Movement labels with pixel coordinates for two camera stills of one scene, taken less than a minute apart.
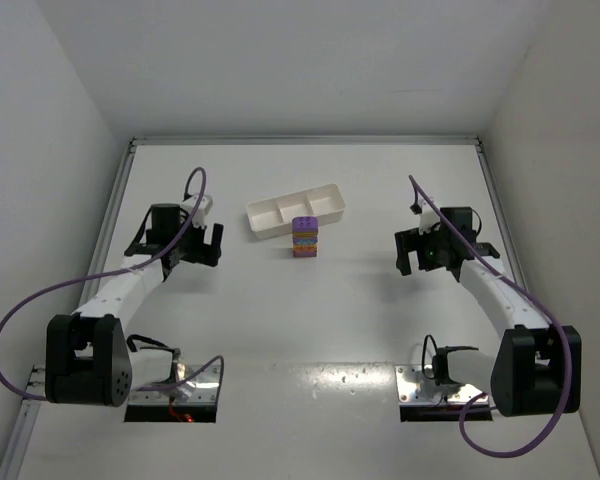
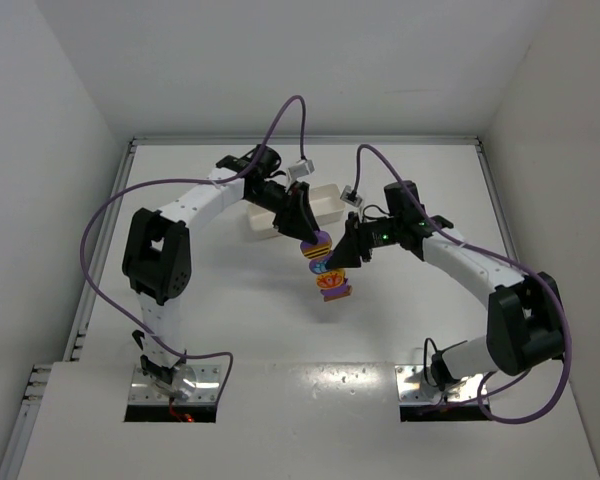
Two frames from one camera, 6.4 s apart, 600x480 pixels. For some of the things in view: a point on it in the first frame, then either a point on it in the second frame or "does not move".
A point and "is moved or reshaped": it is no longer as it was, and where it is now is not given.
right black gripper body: [415, 250] -> [355, 240]
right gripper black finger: [404, 266] -> [353, 259]
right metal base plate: [415, 386] does not move
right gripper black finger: [402, 251] -> [347, 254]
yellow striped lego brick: [304, 235] is moved or reshaped
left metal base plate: [204, 389] does not move
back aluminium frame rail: [305, 140] does not move
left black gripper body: [203, 245] -> [290, 209]
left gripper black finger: [218, 230] -> [305, 212]
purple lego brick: [304, 224] is moved or reshaped
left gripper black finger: [207, 259] -> [286, 224]
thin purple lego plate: [304, 253] -> [336, 292]
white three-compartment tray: [273, 217] does not move
